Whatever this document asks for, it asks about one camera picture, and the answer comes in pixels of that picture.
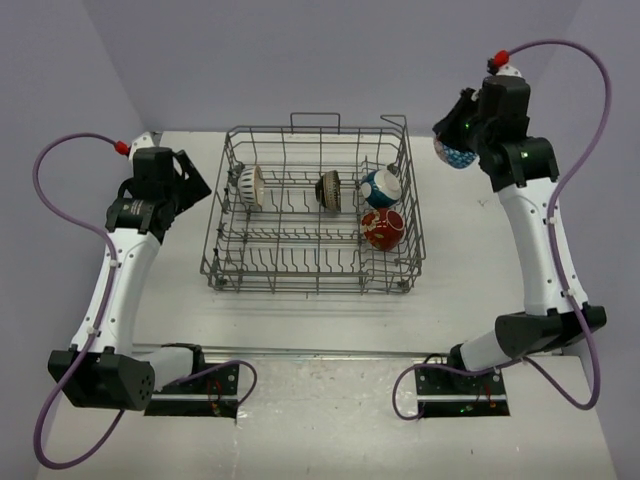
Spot red diamond pattern bowl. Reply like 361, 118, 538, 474
433, 138, 478, 170

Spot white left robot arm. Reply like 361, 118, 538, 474
48, 147, 211, 411

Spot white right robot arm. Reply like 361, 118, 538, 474
433, 75, 606, 393

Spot white bowl teal stripes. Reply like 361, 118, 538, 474
237, 165, 265, 208

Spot red floral bowl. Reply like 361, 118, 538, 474
361, 208, 405, 252

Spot black gold patterned bowl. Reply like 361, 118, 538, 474
315, 170, 341, 212

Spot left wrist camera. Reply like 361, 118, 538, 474
114, 131, 159, 163

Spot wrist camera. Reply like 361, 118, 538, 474
487, 50, 523, 78
114, 131, 159, 163

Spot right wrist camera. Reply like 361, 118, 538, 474
487, 50, 523, 78

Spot grey wire dish rack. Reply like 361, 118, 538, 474
200, 113, 426, 294

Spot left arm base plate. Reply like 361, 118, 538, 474
144, 365, 240, 419

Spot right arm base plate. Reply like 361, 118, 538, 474
415, 369, 510, 418

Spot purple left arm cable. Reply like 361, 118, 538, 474
32, 132, 259, 470

